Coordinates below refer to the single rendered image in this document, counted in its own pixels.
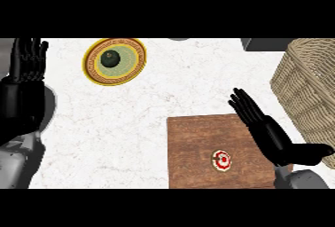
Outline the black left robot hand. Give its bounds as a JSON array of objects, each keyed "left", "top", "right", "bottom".
[{"left": 0, "top": 37, "right": 50, "bottom": 146}]

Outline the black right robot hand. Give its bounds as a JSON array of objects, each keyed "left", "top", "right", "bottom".
[{"left": 227, "top": 87, "right": 335, "bottom": 167}]

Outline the brown wooden cutting board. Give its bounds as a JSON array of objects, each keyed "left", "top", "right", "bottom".
[{"left": 166, "top": 113, "right": 295, "bottom": 190}]

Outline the red and white cupcake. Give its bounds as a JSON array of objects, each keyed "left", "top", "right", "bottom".
[{"left": 210, "top": 149, "right": 233, "bottom": 172}]

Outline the tan wicker basket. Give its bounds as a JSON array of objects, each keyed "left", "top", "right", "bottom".
[{"left": 269, "top": 38, "right": 335, "bottom": 170}]

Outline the dark green avocado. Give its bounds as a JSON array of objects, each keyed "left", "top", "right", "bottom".
[{"left": 98, "top": 49, "right": 120, "bottom": 68}]

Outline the yellow and green patterned plate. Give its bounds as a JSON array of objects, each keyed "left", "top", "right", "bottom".
[{"left": 81, "top": 38, "right": 147, "bottom": 87}]

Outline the dark grey appliance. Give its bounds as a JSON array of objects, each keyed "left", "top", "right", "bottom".
[{"left": 238, "top": 38, "right": 297, "bottom": 52}]

